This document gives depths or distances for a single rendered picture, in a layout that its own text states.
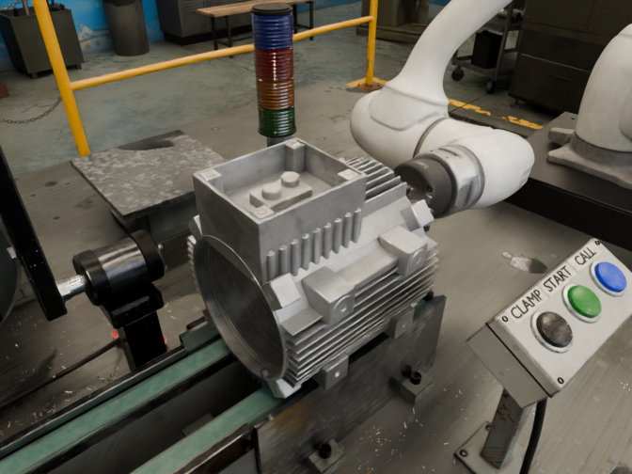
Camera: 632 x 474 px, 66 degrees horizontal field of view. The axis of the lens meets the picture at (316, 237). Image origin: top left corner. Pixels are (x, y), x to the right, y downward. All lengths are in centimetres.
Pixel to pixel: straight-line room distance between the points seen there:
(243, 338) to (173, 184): 44
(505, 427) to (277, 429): 25
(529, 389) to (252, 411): 27
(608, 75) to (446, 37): 42
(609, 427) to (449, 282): 31
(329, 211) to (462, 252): 56
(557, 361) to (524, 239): 62
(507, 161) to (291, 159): 32
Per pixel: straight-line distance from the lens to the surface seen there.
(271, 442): 53
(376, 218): 49
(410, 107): 75
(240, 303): 57
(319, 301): 42
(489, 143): 69
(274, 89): 77
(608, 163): 114
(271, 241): 39
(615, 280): 51
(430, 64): 77
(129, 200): 90
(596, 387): 79
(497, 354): 43
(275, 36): 75
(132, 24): 551
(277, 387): 49
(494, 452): 64
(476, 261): 94
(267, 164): 49
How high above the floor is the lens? 135
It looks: 35 degrees down
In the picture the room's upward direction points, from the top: straight up
